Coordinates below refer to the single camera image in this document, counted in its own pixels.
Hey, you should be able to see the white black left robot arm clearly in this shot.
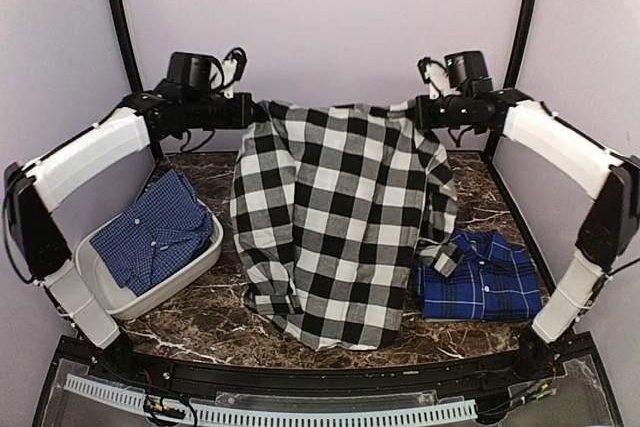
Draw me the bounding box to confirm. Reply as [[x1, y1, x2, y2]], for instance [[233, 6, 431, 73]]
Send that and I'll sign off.
[[1, 47, 254, 383]]

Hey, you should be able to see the black corner frame post right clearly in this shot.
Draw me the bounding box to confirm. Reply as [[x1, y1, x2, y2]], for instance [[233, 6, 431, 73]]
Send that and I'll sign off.
[[503, 0, 536, 88]]

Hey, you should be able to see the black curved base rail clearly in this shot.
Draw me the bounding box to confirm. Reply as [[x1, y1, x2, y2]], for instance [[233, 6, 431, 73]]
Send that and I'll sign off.
[[33, 334, 622, 426]]

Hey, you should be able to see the white slotted cable duct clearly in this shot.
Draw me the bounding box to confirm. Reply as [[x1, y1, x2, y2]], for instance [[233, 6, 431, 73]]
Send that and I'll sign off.
[[64, 374, 477, 426]]

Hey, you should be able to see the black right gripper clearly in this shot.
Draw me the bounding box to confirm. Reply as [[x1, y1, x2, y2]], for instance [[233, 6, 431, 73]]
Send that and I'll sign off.
[[413, 92, 472, 128]]

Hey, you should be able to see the black white checked shirt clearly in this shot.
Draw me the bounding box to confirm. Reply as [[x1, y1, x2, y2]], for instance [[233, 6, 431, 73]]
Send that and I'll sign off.
[[229, 100, 461, 350]]

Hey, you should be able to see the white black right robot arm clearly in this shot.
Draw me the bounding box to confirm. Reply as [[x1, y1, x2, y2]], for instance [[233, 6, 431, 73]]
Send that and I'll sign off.
[[415, 51, 639, 381]]

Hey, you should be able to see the black corner frame post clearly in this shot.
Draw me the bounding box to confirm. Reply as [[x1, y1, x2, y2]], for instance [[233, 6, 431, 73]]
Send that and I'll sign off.
[[503, 0, 536, 88], [108, 0, 143, 92]]

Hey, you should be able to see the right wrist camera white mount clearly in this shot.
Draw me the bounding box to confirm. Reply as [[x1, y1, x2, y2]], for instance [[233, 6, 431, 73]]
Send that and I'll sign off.
[[417, 57, 452, 100]]

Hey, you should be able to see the grey plastic bin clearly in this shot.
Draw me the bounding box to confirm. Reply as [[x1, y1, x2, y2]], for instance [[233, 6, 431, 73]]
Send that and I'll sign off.
[[74, 199, 224, 321]]

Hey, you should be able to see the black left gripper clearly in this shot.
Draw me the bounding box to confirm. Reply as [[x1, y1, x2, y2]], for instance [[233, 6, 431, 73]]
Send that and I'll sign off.
[[186, 91, 264, 129]]

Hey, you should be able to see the small-check blue shirt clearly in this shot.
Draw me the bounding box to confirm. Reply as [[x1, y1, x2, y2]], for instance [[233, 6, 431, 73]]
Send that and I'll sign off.
[[90, 171, 215, 297]]

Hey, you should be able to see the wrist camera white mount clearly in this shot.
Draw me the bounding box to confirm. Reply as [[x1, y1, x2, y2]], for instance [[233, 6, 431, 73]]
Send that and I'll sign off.
[[417, 57, 452, 100], [221, 47, 248, 99]]

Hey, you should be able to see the blue plaid folded shirt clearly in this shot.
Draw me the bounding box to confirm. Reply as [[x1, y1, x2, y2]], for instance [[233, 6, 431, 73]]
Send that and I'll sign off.
[[413, 230, 543, 322]]

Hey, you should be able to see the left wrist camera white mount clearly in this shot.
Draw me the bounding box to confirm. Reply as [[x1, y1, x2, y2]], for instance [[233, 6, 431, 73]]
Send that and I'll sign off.
[[221, 47, 248, 99]]

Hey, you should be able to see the black corner frame post left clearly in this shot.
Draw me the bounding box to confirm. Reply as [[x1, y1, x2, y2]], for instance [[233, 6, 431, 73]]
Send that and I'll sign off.
[[108, 0, 143, 92]]

